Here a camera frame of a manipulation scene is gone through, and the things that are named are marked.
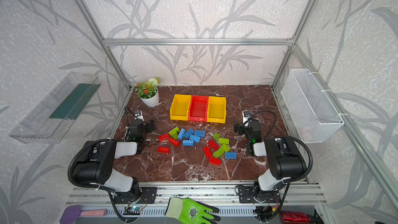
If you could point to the white wire mesh basket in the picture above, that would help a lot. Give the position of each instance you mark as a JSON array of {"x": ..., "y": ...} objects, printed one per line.
[{"x": 312, "y": 112}]

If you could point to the red lego brick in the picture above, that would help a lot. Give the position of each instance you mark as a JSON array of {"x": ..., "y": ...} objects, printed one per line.
[
  {"x": 174, "y": 142},
  {"x": 164, "y": 138},
  {"x": 215, "y": 161},
  {"x": 207, "y": 152},
  {"x": 164, "y": 150},
  {"x": 213, "y": 145}
]

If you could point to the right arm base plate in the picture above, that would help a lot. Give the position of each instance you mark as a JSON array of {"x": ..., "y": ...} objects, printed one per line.
[{"x": 253, "y": 194}]

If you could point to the yellow plastic bin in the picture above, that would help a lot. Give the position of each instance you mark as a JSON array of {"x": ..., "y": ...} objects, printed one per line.
[
  {"x": 217, "y": 109},
  {"x": 180, "y": 107}
]

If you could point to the right yellow plastic bin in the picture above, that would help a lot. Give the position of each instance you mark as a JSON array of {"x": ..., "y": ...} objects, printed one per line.
[{"x": 217, "y": 109}]

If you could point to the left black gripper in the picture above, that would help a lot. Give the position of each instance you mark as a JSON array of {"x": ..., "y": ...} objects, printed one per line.
[{"x": 149, "y": 126}]

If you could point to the red lego brick bottom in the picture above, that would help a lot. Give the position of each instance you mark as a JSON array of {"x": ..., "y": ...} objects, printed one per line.
[{"x": 215, "y": 161}]

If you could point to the left yellow plastic bin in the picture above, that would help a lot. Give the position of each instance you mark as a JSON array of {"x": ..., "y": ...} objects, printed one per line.
[{"x": 180, "y": 107}]

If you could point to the blue lego brick lower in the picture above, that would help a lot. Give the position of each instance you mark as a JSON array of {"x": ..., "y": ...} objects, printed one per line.
[{"x": 188, "y": 143}]

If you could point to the blue lego brick leftmost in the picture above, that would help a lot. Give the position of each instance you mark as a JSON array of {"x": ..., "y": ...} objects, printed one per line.
[{"x": 181, "y": 134}]

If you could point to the red metallic tool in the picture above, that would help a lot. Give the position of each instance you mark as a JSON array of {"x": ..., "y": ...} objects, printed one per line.
[{"x": 299, "y": 218}]

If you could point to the blue lego brick centre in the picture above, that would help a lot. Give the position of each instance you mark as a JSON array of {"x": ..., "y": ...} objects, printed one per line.
[{"x": 195, "y": 138}]

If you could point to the blue lego brick upper right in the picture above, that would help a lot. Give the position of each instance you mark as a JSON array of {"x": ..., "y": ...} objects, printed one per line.
[{"x": 199, "y": 133}]

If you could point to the potted plant white pot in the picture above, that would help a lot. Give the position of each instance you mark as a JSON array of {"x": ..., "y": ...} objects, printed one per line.
[{"x": 148, "y": 92}]

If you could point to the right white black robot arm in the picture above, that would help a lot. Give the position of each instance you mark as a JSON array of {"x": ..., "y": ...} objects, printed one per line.
[{"x": 288, "y": 158}]

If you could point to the blue lego brick far right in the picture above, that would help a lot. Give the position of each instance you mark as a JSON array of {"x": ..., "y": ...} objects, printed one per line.
[{"x": 230, "y": 155}]

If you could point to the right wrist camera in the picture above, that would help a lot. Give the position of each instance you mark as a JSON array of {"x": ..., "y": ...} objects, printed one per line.
[{"x": 246, "y": 116}]

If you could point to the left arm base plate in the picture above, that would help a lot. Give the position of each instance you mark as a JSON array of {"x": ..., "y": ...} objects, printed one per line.
[{"x": 146, "y": 195}]

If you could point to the green work glove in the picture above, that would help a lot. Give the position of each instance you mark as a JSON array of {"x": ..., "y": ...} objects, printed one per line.
[{"x": 188, "y": 211}]

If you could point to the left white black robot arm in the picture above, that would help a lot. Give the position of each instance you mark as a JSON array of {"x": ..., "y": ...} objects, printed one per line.
[{"x": 93, "y": 166}]

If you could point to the red plastic bin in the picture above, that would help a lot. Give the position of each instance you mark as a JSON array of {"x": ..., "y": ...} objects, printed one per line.
[{"x": 198, "y": 108}]

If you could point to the clear acrylic wall shelf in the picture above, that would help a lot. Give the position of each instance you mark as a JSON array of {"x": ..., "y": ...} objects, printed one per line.
[{"x": 52, "y": 118}]

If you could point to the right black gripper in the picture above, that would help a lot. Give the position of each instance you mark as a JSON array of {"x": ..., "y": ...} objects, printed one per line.
[{"x": 240, "y": 129}]

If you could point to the blue lego brick tilted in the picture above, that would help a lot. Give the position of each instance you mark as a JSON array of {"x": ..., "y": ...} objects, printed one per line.
[{"x": 188, "y": 133}]

